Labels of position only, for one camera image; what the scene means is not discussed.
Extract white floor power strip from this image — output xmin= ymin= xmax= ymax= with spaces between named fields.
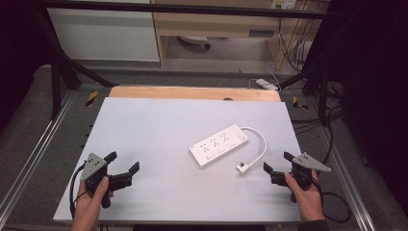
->
xmin=255 ymin=78 xmax=280 ymax=92

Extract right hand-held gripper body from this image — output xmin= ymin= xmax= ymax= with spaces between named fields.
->
xmin=269 ymin=152 xmax=332 ymax=204

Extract white power strip cable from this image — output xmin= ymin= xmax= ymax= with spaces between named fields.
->
xmin=240 ymin=126 xmax=268 ymax=170

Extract black floor cables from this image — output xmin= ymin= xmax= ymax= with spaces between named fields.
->
xmin=290 ymin=105 xmax=344 ymax=137

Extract person's left hand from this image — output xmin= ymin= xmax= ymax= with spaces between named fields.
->
xmin=70 ymin=176 xmax=115 ymax=226

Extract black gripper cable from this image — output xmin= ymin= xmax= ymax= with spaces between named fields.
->
xmin=68 ymin=163 xmax=89 ymax=219
xmin=316 ymin=177 xmax=352 ymax=224

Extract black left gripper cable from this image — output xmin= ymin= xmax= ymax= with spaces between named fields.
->
xmin=68 ymin=163 xmax=89 ymax=219

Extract aluminium floor rail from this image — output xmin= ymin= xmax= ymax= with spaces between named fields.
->
xmin=0 ymin=90 xmax=77 ymax=219
xmin=316 ymin=124 xmax=377 ymax=231

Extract yellow black tape marker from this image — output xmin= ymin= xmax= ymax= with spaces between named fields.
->
xmin=85 ymin=90 xmax=99 ymax=109

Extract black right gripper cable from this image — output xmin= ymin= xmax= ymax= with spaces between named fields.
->
xmin=316 ymin=177 xmax=352 ymax=224

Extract black curtain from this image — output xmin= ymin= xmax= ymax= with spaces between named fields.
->
xmin=0 ymin=0 xmax=50 ymax=131
xmin=329 ymin=0 xmax=408 ymax=219

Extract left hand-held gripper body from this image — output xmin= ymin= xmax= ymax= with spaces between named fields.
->
xmin=79 ymin=152 xmax=134 ymax=210

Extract white plug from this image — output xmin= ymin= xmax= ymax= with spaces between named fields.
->
xmin=236 ymin=162 xmax=252 ymax=176

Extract white panel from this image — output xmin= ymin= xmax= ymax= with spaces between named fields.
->
xmin=46 ymin=7 xmax=161 ymax=63

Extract grey object with black wheel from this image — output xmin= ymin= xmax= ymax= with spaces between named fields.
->
xmin=177 ymin=35 xmax=213 ymax=50

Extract person's right hand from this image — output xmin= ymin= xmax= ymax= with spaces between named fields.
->
xmin=284 ymin=169 xmax=326 ymax=223

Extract white table mat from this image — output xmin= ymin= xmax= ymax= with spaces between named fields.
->
xmin=52 ymin=97 xmax=303 ymax=224

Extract black metal frame bar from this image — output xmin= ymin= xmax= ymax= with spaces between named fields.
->
xmin=39 ymin=0 xmax=340 ymax=19

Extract bundle of hanging cables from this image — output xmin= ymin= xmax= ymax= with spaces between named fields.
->
xmin=276 ymin=18 xmax=318 ymax=73

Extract white wall socket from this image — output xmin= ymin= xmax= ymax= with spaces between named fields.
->
xmin=270 ymin=0 xmax=298 ymax=11

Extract black metal stand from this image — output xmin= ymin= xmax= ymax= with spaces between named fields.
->
xmin=278 ymin=47 xmax=332 ymax=127
xmin=31 ymin=6 xmax=120 ymax=120

